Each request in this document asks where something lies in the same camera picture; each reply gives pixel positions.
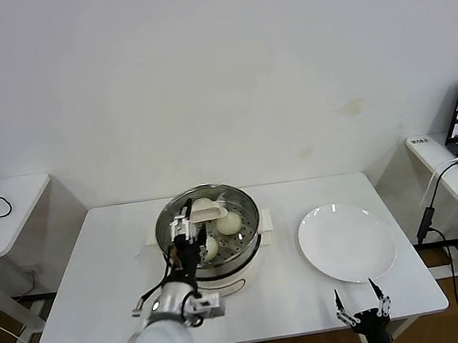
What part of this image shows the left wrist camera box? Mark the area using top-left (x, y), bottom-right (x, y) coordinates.
top-left (183, 290), bottom-right (228, 322)

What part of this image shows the cream electric cooker pot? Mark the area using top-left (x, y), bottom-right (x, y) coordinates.
top-left (141, 207), bottom-right (280, 305)

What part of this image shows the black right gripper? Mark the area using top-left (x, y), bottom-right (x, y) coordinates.
top-left (331, 276), bottom-right (396, 343)

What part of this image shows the white steamed baozi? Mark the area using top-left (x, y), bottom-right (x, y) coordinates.
top-left (215, 211), bottom-right (244, 237)
top-left (192, 197), bottom-right (218, 212)
top-left (198, 235), bottom-right (220, 263)

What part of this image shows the perforated steel steamer basket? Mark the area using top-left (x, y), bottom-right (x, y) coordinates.
top-left (150, 179), bottom-right (266, 274)

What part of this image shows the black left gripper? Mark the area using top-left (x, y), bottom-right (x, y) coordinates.
top-left (165, 201), bottom-right (213, 286)

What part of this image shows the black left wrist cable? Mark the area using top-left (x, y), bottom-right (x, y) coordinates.
top-left (124, 245), bottom-right (187, 318)

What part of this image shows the round white plate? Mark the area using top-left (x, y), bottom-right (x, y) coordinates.
top-left (294, 196), bottom-right (400, 290)

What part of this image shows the flat white cable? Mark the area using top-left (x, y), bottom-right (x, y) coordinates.
top-left (414, 156), bottom-right (458, 208)

